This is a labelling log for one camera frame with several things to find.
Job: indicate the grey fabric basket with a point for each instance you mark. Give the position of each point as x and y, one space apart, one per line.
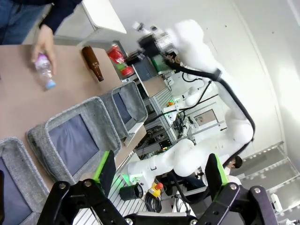
16 185
126 107
75 140

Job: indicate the person's blue jeans legs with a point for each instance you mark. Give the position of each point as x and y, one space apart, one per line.
16 18

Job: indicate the yellow emergency stop button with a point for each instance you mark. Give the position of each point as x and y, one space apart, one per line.
156 189

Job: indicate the seated person in background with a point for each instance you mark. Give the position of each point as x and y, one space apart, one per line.
234 168

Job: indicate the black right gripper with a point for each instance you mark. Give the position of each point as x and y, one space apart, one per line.
150 45

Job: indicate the black cup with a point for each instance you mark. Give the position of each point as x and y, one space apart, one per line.
131 192

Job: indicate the dark grey box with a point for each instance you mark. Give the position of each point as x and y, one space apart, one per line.
145 69

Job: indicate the person's bare hand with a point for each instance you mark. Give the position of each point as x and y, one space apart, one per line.
45 43

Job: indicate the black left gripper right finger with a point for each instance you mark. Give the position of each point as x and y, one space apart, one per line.
236 204

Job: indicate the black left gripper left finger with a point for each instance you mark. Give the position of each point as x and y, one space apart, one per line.
70 201

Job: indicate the white framed panel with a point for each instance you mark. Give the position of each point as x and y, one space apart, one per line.
205 117

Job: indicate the brown cardboard box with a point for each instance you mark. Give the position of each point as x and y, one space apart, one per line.
154 86

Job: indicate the brown glass bottle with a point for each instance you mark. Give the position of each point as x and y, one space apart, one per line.
92 62

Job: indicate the white side desk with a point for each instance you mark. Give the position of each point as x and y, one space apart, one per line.
93 21

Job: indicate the navy sleeved forearm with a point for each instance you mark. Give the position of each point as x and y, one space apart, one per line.
59 12

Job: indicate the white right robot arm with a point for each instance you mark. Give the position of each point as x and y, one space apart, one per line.
234 131

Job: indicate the clear crushed plastic bottle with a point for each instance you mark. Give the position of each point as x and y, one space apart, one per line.
45 72

